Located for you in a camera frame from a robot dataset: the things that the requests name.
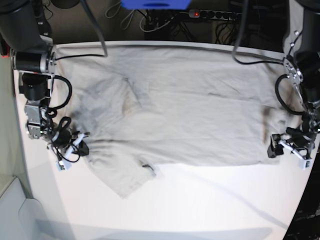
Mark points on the red black clamp tool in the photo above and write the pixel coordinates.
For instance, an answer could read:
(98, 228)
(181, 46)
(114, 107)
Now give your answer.
(4, 48)

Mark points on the blue base camera housing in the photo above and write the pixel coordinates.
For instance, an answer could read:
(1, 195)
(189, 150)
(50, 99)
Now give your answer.
(155, 4)

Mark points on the black power strip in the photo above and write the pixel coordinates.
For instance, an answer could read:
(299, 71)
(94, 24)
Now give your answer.
(213, 15)

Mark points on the beige t-shirt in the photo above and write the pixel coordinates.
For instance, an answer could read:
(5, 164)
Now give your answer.
(146, 105)

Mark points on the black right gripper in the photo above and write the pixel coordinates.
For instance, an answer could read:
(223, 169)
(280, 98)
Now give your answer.
(65, 143)

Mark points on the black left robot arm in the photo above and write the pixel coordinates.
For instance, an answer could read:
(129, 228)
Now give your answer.
(301, 47)

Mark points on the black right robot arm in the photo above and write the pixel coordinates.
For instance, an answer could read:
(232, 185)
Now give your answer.
(26, 31)

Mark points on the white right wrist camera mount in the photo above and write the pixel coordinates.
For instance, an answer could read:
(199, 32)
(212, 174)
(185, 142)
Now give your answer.
(65, 164)

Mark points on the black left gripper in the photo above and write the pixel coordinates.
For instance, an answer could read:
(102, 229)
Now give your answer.
(299, 142)

